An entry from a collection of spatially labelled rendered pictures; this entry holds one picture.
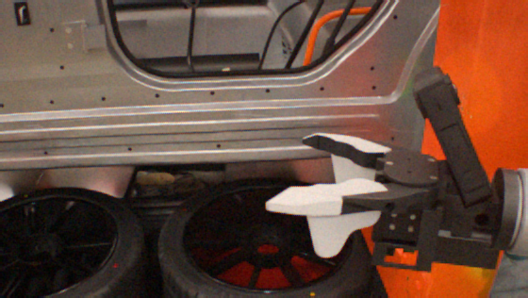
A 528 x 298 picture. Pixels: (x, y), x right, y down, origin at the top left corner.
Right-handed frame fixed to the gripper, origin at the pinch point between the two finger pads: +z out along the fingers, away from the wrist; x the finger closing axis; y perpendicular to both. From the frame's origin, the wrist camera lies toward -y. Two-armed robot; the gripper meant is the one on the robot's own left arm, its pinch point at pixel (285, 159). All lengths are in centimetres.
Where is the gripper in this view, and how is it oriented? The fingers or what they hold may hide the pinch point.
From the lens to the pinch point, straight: 46.1
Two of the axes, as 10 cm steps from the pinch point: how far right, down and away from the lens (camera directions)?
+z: -9.7, -1.2, 2.2
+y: -0.3, 9.3, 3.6
